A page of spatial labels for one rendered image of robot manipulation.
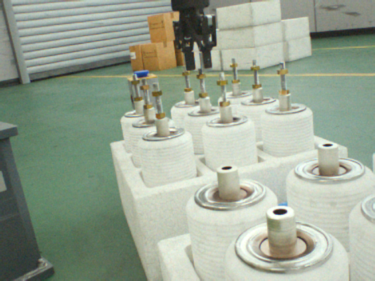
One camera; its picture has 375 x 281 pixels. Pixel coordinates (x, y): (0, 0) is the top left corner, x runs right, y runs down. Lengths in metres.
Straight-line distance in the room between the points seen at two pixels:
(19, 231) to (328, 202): 0.58
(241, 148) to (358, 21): 5.69
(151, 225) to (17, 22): 5.49
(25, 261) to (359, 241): 0.64
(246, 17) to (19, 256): 3.00
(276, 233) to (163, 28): 4.48
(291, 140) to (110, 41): 5.96
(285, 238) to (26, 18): 5.88
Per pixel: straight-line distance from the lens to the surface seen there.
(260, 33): 3.61
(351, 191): 0.45
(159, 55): 4.65
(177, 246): 0.50
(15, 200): 0.82
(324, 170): 0.48
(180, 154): 0.69
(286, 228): 0.32
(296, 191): 0.46
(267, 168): 0.72
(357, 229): 0.38
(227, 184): 0.43
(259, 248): 0.34
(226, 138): 0.71
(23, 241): 0.85
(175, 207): 0.68
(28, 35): 6.11
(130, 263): 0.85
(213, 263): 0.43
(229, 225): 0.40
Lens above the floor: 0.43
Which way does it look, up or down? 16 degrees down
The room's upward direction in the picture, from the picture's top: 8 degrees counter-clockwise
